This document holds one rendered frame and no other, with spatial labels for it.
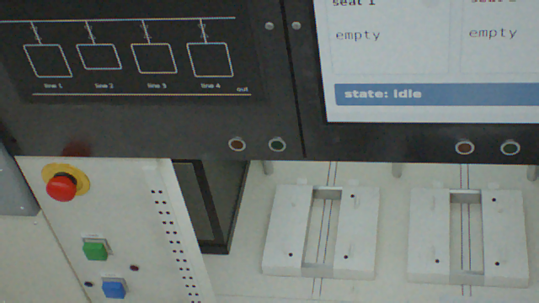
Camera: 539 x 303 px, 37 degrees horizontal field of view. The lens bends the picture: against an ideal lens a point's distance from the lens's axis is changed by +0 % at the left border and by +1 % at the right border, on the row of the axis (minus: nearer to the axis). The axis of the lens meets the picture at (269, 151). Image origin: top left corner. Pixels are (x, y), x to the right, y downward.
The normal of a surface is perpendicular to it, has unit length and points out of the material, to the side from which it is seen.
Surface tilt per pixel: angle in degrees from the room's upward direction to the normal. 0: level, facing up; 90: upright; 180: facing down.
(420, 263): 0
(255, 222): 0
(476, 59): 90
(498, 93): 90
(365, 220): 0
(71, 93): 90
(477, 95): 90
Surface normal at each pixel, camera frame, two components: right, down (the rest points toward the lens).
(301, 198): -0.14, -0.69
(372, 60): -0.15, 0.72
